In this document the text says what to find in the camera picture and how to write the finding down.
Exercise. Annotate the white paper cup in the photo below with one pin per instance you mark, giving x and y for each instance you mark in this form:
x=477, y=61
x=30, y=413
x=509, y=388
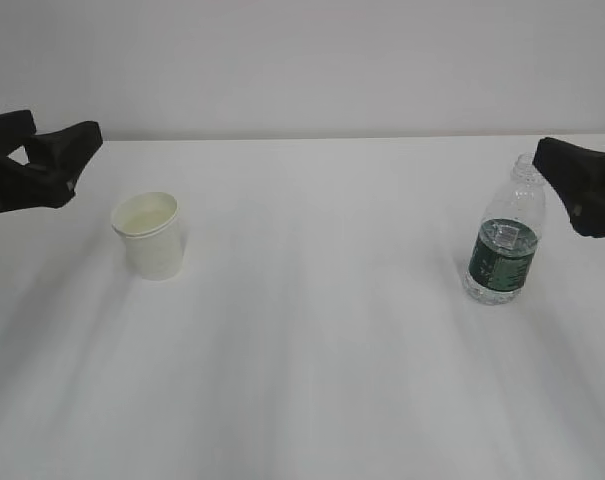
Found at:
x=148, y=227

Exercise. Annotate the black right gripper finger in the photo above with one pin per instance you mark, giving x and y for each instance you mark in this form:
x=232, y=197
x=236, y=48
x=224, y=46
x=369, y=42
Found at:
x=577, y=175

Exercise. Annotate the clear green-label water bottle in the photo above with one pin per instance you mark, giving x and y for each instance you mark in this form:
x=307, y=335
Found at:
x=508, y=236

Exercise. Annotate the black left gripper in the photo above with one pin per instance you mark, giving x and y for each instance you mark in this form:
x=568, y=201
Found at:
x=55, y=161

